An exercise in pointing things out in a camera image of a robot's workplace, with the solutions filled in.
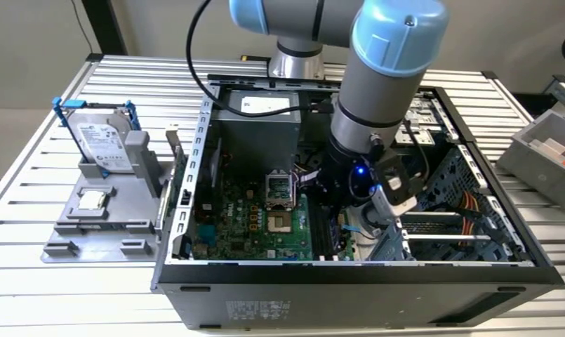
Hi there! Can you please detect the RAM stick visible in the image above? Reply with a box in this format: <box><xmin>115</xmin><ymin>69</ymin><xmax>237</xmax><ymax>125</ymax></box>
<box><xmin>327</xmin><ymin>205</ymin><xmax>347</xmax><ymax>256</ymax></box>

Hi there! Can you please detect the black RAM slot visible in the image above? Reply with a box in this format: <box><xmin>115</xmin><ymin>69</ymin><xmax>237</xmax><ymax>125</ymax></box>
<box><xmin>308</xmin><ymin>206</ymin><xmax>320</xmax><ymax>258</ymax></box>
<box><xmin>315</xmin><ymin>209</ymin><xmax>327</xmax><ymax>258</ymax></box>
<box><xmin>322</xmin><ymin>210</ymin><xmax>332</xmax><ymax>258</ymax></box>

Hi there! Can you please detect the metal socket cover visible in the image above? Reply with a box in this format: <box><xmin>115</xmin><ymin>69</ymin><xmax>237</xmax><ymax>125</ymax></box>
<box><xmin>264</xmin><ymin>171</ymin><xmax>296</xmax><ymax>208</ymax></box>

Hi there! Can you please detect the CPU socket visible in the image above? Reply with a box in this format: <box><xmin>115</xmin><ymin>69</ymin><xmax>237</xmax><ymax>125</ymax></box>
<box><xmin>265</xmin><ymin>209</ymin><xmax>295</xmax><ymax>234</ymax></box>

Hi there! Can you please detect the grey metal drive cage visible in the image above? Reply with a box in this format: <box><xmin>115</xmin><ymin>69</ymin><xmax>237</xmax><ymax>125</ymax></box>
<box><xmin>392</xmin><ymin>90</ymin><xmax>444</xmax><ymax>150</ymax></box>

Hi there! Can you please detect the grey power supply unit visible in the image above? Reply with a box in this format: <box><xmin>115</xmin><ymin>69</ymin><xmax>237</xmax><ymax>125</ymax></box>
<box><xmin>211</xmin><ymin>89</ymin><xmax>301</xmax><ymax>176</ymax></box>

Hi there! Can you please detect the metal disk bay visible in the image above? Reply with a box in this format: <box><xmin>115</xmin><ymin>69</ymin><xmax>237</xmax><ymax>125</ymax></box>
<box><xmin>394</xmin><ymin>209</ymin><xmax>494</xmax><ymax>263</ymax></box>

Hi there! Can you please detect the green motherboard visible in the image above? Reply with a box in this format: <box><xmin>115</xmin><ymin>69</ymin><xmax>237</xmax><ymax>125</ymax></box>
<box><xmin>187</xmin><ymin>175</ymin><xmax>356</xmax><ymax>261</ymax></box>

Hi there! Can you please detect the black case fan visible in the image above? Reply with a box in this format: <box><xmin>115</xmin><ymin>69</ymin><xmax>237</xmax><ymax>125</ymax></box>
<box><xmin>193</xmin><ymin>138</ymin><xmax>224</xmax><ymax>225</ymax></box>

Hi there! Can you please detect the blue board connector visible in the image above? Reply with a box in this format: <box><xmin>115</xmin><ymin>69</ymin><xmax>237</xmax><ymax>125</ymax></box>
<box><xmin>196</xmin><ymin>225</ymin><xmax>217</xmax><ymax>247</ymax></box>

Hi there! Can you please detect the black PC case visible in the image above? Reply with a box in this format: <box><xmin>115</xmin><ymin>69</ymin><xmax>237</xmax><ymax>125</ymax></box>
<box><xmin>149</xmin><ymin>72</ymin><xmax>565</xmax><ymax>331</ymax></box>

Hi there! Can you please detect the graphics card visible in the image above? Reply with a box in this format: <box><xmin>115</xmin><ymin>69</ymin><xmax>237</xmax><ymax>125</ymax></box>
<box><xmin>155</xmin><ymin>121</ymin><xmax>189</xmax><ymax>243</ymax></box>

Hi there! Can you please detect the grey plastic bin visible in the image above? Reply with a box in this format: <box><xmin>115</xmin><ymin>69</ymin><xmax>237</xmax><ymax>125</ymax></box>
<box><xmin>494</xmin><ymin>108</ymin><xmax>565</xmax><ymax>208</ymax></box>

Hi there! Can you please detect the white block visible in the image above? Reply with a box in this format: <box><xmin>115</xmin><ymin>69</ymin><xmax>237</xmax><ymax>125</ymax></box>
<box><xmin>528</xmin><ymin>138</ymin><xmax>565</xmax><ymax>159</ymax></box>

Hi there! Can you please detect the hard disk in blue carrier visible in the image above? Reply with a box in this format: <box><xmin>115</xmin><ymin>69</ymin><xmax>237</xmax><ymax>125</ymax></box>
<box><xmin>50</xmin><ymin>97</ymin><xmax>137</xmax><ymax>176</ymax></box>

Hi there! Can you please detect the silver CPU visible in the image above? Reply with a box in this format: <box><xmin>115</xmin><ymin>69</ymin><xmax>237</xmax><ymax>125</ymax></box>
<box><xmin>77</xmin><ymin>191</ymin><xmax>111</xmax><ymax>211</ymax></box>

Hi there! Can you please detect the grey parts rack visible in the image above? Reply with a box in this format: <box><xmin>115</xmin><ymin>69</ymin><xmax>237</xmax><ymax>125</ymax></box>
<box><xmin>40</xmin><ymin>129</ymin><xmax>171</xmax><ymax>263</ymax></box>

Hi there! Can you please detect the yellow black power cable bundle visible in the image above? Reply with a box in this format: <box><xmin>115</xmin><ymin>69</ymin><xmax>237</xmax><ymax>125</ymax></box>
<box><xmin>292</xmin><ymin>157</ymin><xmax>324</xmax><ymax>184</ymax></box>

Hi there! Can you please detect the wire locking lever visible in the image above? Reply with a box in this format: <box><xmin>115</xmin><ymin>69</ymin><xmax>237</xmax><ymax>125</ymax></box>
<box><xmin>288</xmin><ymin>167</ymin><xmax>299</xmax><ymax>210</ymax></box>

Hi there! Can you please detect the black data cable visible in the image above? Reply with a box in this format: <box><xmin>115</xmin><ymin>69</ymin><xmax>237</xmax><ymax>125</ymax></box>
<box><xmin>359</xmin><ymin>205</ymin><xmax>395</xmax><ymax>243</ymax></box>

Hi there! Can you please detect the orange yellow red wire bundle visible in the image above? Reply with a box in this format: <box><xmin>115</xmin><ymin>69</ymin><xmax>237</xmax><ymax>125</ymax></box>
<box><xmin>451</xmin><ymin>191</ymin><xmax>483</xmax><ymax>243</ymax></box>

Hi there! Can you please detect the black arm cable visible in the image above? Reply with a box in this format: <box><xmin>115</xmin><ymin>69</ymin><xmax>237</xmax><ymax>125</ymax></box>
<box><xmin>183</xmin><ymin>0</ymin><xmax>332</xmax><ymax>116</ymax></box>

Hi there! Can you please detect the aluminium table frame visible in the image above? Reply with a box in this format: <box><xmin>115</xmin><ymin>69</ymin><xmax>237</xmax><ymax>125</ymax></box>
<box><xmin>540</xmin><ymin>74</ymin><xmax>565</xmax><ymax>122</ymax></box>

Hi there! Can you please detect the black vertical post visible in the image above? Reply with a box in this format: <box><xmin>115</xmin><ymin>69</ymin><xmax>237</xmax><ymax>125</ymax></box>
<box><xmin>79</xmin><ymin>0</ymin><xmax>128</xmax><ymax>57</ymax></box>

